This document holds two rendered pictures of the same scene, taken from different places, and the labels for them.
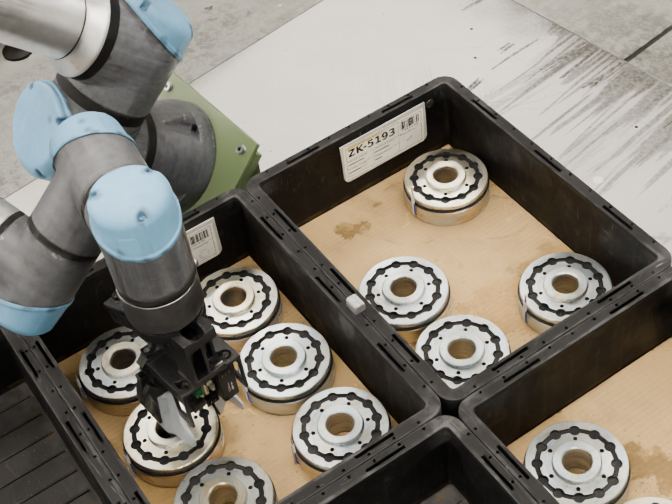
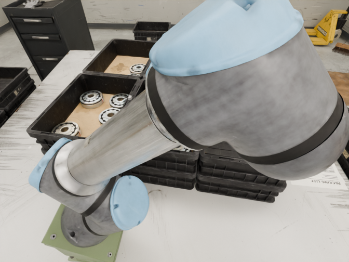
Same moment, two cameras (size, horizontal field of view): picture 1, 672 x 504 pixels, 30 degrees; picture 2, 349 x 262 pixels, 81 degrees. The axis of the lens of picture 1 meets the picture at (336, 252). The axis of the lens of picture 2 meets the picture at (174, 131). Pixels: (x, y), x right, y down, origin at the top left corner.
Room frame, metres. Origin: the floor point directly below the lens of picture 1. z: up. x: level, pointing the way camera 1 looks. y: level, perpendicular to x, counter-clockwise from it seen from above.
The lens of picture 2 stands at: (1.27, 0.53, 1.44)
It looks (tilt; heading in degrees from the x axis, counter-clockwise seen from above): 46 degrees down; 217
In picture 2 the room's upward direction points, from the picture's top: straight up
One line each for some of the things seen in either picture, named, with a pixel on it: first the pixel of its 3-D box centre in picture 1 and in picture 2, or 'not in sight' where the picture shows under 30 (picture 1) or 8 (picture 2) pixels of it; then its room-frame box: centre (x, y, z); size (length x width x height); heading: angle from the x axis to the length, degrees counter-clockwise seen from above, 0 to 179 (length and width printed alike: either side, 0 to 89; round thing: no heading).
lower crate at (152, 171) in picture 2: not in sight; (165, 139); (0.81, 0.14, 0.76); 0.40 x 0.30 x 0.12; 27
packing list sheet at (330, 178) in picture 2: not in sight; (306, 155); (0.47, 0.67, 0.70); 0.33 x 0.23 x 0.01; 34
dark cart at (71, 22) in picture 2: not in sight; (62, 44); (0.18, -1.84, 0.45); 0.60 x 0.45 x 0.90; 34
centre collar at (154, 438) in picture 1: (169, 427); not in sight; (0.77, 0.20, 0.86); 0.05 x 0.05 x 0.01
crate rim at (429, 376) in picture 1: (448, 226); (91, 103); (0.94, -0.13, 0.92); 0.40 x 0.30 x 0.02; 27
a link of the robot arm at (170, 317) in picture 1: (164, 291); not in sight; (0.78, 0.16, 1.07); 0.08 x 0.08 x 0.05
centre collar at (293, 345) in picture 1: (283, 357); not in sight; (0.84, 0.07, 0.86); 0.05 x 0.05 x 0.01
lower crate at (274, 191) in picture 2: not in sight; (235, 148); (0.67, 0.41, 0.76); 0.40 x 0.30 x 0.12; 27
